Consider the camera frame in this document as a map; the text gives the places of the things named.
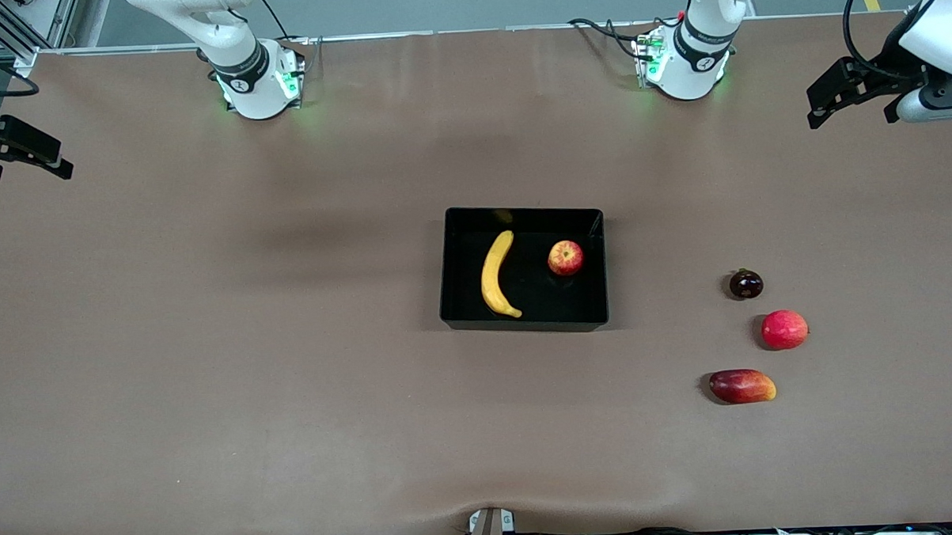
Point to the red yellow mango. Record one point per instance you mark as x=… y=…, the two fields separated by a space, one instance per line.
x=741 y=386

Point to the red yellow apple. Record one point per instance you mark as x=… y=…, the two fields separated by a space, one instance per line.
x=566 y=258

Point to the brown table cover mat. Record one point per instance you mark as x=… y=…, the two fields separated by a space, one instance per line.
x=481 y=426

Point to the red round peach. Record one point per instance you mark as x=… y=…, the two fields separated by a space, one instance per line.
x=785 y=329

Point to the dark purple mangosteen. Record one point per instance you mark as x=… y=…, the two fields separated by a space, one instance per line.
x=746 y=285

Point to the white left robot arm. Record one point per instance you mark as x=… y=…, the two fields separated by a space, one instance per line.
x=687 y=74

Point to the black plastic box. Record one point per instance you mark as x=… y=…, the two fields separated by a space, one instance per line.
x=532 y=297

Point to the yellow banana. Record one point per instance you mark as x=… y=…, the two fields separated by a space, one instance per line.
x=492 y=275

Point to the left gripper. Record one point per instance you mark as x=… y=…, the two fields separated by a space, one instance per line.
x=887 y=70

